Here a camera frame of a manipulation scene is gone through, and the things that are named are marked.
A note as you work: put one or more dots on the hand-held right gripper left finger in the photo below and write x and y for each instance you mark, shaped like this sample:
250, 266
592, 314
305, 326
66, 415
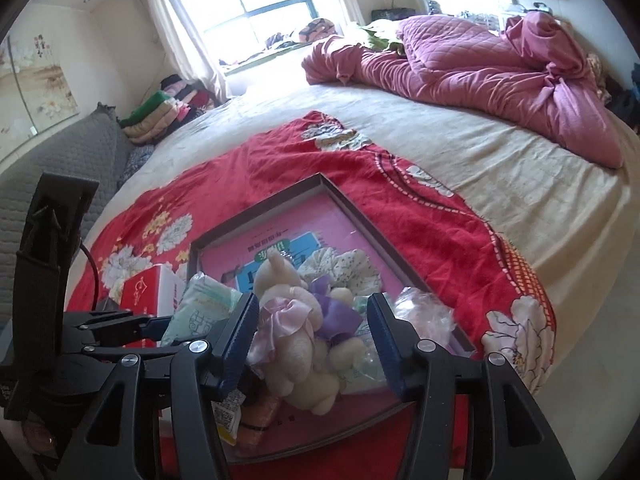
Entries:
235, 345

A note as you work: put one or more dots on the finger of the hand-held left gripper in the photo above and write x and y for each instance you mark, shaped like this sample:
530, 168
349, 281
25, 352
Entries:
100, 316
130, 335

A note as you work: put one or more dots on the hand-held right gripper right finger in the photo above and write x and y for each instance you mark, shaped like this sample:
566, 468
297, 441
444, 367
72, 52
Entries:
387, 345

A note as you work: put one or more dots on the clear plastic bag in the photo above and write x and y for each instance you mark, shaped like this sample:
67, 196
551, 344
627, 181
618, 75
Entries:
425, 310

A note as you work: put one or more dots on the red tissue pack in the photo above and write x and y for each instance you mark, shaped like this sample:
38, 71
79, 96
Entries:
145, 285

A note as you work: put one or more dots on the green tissue pack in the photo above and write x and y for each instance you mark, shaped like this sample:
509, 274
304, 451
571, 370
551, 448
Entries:
200, 305

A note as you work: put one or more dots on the cream plush bear pink dress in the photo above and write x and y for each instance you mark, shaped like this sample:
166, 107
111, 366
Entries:
295, 360

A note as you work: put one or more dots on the white snack packet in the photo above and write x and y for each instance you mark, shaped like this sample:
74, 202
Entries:
227, 410

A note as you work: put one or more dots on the pink striped packet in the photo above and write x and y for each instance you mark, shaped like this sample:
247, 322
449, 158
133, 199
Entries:
257, 420

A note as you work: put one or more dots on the white patterned cloth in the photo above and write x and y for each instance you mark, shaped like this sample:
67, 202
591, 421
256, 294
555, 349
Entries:
340, 265

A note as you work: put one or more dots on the pink box with grey rim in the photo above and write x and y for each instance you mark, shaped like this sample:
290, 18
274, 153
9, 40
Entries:
345, 230

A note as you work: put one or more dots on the person's left hand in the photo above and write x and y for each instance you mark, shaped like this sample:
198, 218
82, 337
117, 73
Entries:
30, 435

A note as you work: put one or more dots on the grey quilted headboard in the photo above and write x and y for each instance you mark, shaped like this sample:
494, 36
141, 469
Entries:
75, 150

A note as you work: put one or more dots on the red floral blanket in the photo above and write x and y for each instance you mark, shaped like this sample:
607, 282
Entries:
425, 230

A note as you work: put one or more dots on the dark floral pillow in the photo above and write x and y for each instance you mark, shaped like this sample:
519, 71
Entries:
135, 157

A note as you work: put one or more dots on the pile of folded clothes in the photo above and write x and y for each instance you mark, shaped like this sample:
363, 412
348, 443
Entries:
165, 105

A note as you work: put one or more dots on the pink quilt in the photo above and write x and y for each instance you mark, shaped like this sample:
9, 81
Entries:
500, 70

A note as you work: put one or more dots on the crumpled colourful clothes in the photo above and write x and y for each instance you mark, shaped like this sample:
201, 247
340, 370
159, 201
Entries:
277, 40

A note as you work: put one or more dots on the green cloth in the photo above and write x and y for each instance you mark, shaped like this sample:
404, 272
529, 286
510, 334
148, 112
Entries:
380, 35

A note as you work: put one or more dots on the patterned cushion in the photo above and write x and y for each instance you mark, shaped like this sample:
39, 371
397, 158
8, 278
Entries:
315, 29

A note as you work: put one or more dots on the black bag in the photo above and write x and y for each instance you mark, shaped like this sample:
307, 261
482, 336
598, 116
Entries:
392, 12

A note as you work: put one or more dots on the white cabinet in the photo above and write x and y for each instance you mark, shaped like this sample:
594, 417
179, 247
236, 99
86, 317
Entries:
480, 15

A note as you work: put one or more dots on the dark clothes heap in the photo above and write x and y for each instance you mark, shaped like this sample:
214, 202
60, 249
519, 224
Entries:
622, 95

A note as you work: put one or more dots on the floral wall painting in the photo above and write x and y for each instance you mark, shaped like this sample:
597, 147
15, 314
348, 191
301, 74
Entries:
35, 80

